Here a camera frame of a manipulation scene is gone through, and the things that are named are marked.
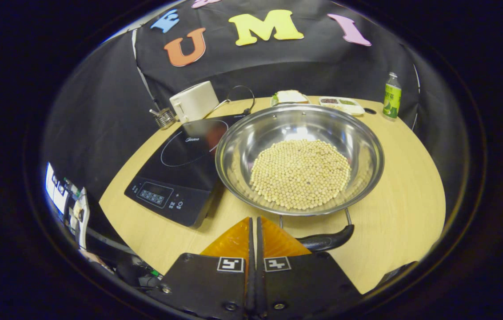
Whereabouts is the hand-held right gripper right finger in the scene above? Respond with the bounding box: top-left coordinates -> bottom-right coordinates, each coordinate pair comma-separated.
256,216 -> 363,320

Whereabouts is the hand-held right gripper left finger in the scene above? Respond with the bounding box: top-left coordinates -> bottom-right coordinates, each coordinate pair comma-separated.
147,216 -> 252,320

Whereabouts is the black induction cooktop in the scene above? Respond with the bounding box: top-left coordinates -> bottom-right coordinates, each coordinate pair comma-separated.
124,113 -> 250,228

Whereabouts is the stainless steel pot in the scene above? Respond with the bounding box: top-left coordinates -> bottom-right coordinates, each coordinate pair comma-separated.
215,104 -> 385,252

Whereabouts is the pile of soybeans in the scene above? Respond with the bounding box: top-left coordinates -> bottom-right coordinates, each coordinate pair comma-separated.
250,139 -> 351,210

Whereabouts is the white labelled equipment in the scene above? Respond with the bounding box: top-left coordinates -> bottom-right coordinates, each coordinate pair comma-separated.
45,162 -> 90,249

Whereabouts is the white divided bean tray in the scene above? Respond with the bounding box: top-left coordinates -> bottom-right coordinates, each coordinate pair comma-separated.
319,96 -> 366,116

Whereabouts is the white rectangular plate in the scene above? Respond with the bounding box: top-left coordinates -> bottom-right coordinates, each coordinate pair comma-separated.
271,91 -> 311,107

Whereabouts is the white toaster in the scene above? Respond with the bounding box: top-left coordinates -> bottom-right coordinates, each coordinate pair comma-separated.
169,81 -> 220,124

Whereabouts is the sandwich with lettuce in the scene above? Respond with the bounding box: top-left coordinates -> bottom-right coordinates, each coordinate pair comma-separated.
275,90 -> 309,104

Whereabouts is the green drink bottle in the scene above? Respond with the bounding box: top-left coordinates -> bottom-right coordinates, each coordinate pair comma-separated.
383,72 -> 402,120

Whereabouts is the black backdrop cloth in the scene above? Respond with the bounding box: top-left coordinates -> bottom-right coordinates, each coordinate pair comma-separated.
43,0 -> 425,200

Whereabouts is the black power cable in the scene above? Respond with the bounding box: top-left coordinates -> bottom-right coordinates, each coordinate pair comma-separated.
214,85 -> 255,117

